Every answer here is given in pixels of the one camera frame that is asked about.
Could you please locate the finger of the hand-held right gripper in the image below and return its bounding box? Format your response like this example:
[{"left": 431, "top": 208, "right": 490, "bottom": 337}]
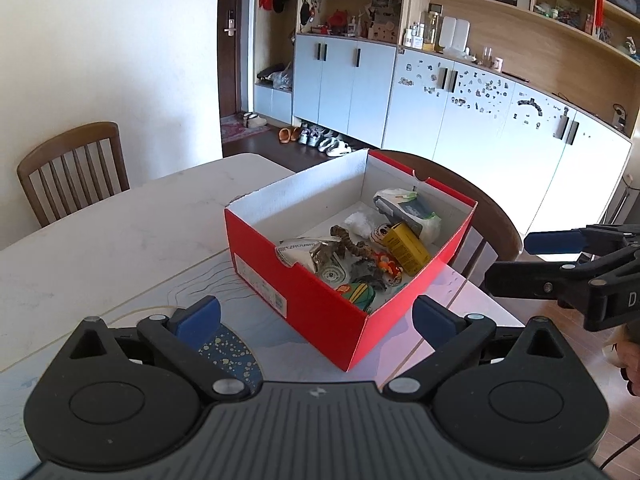
[
  {"left": 524, "top": 223, "right": 640, "bottom": 256},
  {"left": 484, "top": 257, "right": 608, "bottom": 306}
]

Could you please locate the clear snack bag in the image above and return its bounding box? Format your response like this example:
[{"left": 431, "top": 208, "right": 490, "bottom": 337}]
[{"left": 276, "top": 239, "right": 346, "bottom": 273}]

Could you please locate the row of white sneakers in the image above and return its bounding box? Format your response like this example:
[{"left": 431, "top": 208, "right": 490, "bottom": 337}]
[{"left": 300, "top": 125, "right": 368, "bottom": 157}]

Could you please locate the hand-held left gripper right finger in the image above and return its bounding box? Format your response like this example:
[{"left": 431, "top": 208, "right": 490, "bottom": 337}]
[{"left": 382, "top": 295, "right": 581, "bottom": 401}]

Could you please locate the colourful patterned pouch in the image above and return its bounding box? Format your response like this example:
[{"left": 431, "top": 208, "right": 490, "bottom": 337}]
[{"left": 334, "top": 282, "right": 390, "bottom": 311}]

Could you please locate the red cardboard box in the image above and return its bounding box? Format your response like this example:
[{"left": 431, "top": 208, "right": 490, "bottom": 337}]
[{"left": 223, "top": 148, "right": 478, "bottom": 372}]

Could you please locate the slatted wooden chair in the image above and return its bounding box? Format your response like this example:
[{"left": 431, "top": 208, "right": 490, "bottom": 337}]
[{"left": 16, "top": 121, "right": 130, "bottom": 227}]

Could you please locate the orange toy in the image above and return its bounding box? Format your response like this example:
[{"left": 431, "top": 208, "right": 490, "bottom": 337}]
[{"left": 372, "top": 252, "right": 403, "bottom": 281}]

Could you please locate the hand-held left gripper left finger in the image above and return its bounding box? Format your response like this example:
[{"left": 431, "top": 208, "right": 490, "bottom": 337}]
[{"left": 67, "top": 296, "right": 251, "bottom": 403}]

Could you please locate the yellow carton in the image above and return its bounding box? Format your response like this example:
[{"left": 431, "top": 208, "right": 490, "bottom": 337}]
[{"left": 382, "top": 221, "right": 432, "bottom": 275}]

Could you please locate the black cable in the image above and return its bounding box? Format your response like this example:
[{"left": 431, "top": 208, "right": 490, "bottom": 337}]
[{"left": 597, "top": 439, "right": 640, "bottom": 472}]

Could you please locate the patterned door rug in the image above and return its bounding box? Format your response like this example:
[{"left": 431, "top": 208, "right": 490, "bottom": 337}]
[{"left": 221, "top": 114, "right": 275, "bottom": 144}]

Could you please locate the brown beaded bracelet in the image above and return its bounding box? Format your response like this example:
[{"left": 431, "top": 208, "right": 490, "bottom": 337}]
[{"left": 330, "top": 225, "right": 373, "bottom": 261}]

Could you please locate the white tissue pack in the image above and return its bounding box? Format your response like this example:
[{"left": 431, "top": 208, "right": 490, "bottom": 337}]
[{"left": 372, "top": 188, "right": 442, "bottom": 241}]

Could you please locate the white rounded appliance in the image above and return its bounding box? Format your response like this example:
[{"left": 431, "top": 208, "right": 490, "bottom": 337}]
[{"left": 437, "top": 16, "right": 472, "bottom": 55}]

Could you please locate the person's right hand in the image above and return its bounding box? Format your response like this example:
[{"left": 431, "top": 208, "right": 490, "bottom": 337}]
[{"left": 602, "top": 340, "right": 640, "bottom": 397}]

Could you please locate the tall wall cabinet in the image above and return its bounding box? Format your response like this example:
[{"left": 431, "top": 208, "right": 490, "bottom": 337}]
[{"left": 252, "top": 0, "right": 640, "bottom": 241}]

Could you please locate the white bubble pack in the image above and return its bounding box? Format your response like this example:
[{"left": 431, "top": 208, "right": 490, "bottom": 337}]
[{"left": 344, "top": 211, "right": 388, "bottom": 238}]

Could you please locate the round-backed wooden chair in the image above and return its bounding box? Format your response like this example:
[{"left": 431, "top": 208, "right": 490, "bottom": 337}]
[{"left": 380, "top": 150, "right": 523, "bottom": 292}]

